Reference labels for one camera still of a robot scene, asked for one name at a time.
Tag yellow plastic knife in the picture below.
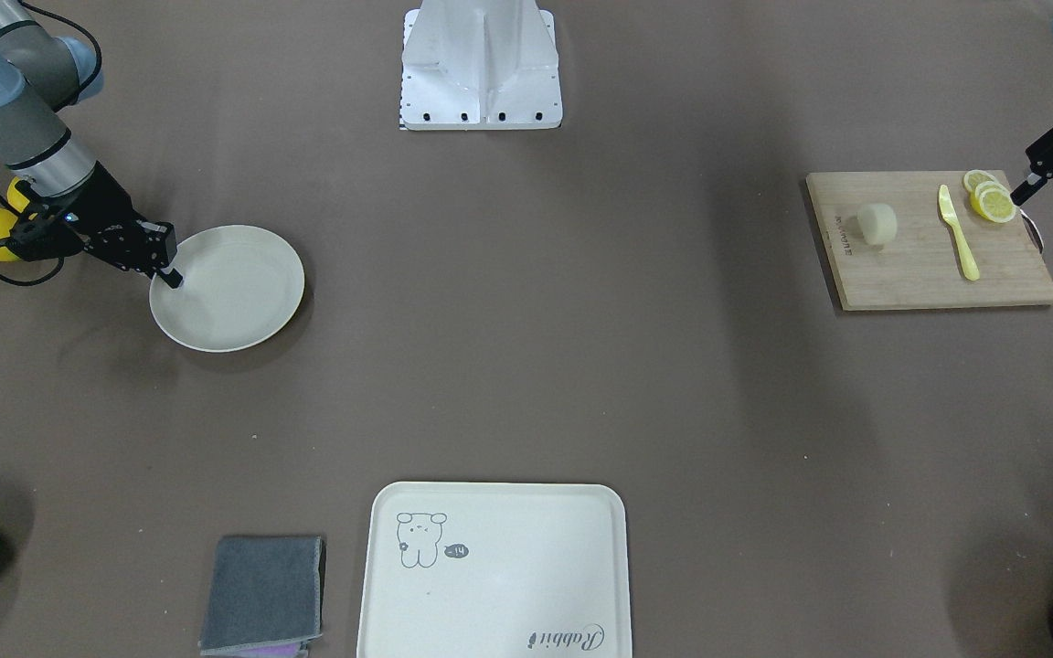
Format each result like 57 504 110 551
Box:
937 184 981 281

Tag lemon slice middle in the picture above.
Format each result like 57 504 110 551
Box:
971 180 1010 198

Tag bamboo cutting board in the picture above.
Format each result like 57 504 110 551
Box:
804 171 1053 312

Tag folded grey cloth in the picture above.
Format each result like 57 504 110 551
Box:
199 535 324 657

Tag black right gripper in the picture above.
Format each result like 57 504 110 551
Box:
11 164 184 290

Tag lemon slice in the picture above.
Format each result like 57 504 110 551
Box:
971 193 1019 224
971 180 1010 198
962 168 999 193

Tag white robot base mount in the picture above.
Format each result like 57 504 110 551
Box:
399 1 564 131

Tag yellow lemon near lime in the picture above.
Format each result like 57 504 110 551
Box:
5 176 32 214

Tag cream rabbit serving tray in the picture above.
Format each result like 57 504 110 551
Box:
356 482 634 657

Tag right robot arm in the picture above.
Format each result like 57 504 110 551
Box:
0 1 184 290

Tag lemon slice back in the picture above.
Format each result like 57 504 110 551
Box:
962 168 999 193

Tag round cream plate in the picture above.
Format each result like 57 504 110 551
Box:
150 225 305 353

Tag lemon slice front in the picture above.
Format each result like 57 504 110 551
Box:
971 193 1019 224

